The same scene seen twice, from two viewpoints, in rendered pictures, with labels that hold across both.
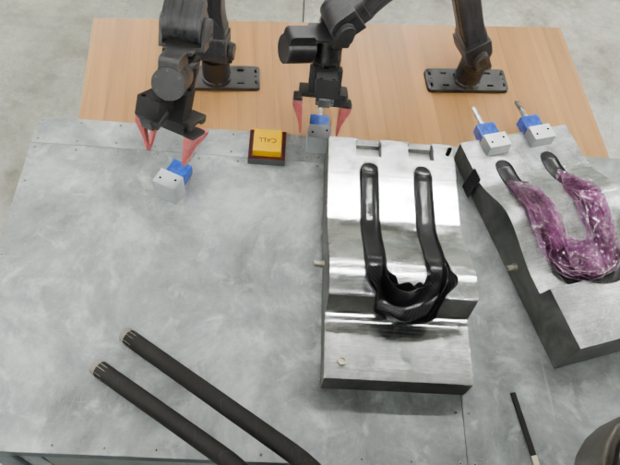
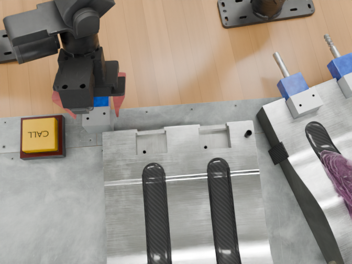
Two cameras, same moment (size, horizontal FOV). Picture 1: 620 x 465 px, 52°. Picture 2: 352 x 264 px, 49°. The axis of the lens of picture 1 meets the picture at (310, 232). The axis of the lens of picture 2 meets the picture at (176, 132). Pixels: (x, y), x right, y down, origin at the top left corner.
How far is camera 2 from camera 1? 0.78 m
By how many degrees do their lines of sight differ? 16
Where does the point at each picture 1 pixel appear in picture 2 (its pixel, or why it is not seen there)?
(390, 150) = (178, 141)
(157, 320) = not seen: outside the picture
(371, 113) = (160, 67)
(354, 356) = not seen: outside the picture
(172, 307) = not seen: outside the picture
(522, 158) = (336, 115)
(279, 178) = (60, 174)
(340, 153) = (118, 155)
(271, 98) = (45, 66)
